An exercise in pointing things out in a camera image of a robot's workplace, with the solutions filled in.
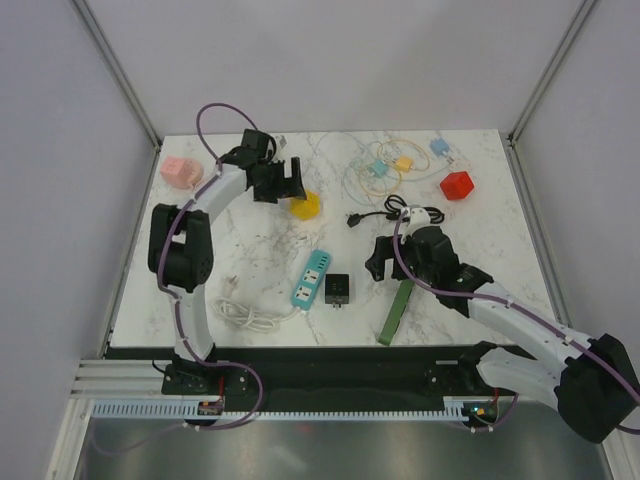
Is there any white coiled power cord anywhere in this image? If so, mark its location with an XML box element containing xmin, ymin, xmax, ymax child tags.
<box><xmin>213</xmin><ymin>274</ymin><xmax>309</xmax><ymax>334</ymax></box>

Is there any teal power strip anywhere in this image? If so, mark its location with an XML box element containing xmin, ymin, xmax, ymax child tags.
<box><xmin>291</xmin><ymin>249</ymin><xmax>331</xmax><ymax>311</ymax></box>

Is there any teal charger plug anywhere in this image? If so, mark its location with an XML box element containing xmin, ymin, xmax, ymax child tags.
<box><xmin>366</xmin><ymin>159</ymin><xmax>389</xmax><ymax>178</ymax></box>

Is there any green power strip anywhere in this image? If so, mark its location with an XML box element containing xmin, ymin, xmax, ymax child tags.
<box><xmin>377</xmin><ymin>279</ymin><xmax>414</xmax><ymax>346</ymax></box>

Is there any blue charger plug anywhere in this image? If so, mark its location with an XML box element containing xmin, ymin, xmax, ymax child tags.
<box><xmin>430</xmin><ymin>138</ymin><xmax>451</xmax><ymax>157</ymax></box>

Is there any yellow cube power socket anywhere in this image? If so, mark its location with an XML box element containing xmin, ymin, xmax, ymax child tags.
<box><xmin>289</xmin><ymin>190</ymin><xmax>321</xmax><ymax>221</ymax></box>

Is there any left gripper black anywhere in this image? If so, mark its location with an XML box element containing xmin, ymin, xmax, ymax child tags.
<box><xmin>252</xmin><ymin>158</ymin><xmax>305</xmax><ymax>204</ymax></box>

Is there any blue charging cable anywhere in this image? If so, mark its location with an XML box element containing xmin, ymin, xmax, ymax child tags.
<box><xmin>279</xmin><ymin>130</ymin><xmax>454</xmax><ymax>189</ymax></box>

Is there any white slotted cable duct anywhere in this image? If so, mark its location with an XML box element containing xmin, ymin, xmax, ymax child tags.
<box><xmin>91</xmin><ymin>398</ymin><xmax>497</xmax><ymax>421</ymax></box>

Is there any black cube power socket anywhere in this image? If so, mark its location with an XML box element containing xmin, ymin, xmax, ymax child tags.
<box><xmin>324</xmin><ymin>273</ymin><xmax>350</xmax><ymax>309</ymax></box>

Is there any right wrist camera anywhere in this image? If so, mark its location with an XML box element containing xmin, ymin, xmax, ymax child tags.
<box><xmin>402</xmin><ymin>206</ymin><xmax>431</xmax><ymax>235</ymax></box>

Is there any red cube power socket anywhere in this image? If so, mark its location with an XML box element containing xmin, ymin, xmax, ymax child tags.
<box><xmin>439</xmin><ymin>171</ymin><xmax>475</xmax><ymax>201</ymax></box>

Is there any pink cube power socket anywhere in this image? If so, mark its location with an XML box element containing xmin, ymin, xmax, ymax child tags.
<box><xmin>160</xmin><ymin>156</ymin><xmax>204</xmax><ymax>190</ymax></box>

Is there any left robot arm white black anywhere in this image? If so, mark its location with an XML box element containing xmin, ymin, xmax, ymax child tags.
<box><xmin>147</xmin><ymin>145</ymin><xmax>306</xmax><ymax>393</ymax></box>

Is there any yellow charger plug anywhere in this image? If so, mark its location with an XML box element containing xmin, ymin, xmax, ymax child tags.
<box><xmin>394</xmin><ymin>156</ymin><xmax>413</xmax><ymax>173</ymax></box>

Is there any white adapter plug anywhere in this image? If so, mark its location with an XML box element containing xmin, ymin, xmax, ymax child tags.
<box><xmin>447</xmin><ymin>156</ymin><xmax>471</xmax><ymax>172</ymax></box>

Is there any black power cord with plug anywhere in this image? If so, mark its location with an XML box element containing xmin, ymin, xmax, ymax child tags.
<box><xmin>346</xmin><ymin>194</ymin><xmax>446</xmax><ymax>230</ymax></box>

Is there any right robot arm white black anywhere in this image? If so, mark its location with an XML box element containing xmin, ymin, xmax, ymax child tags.
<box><xmin>365</xmin><ymin>226</ymin><xmax>639</xmax><ymax>443</ymax></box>

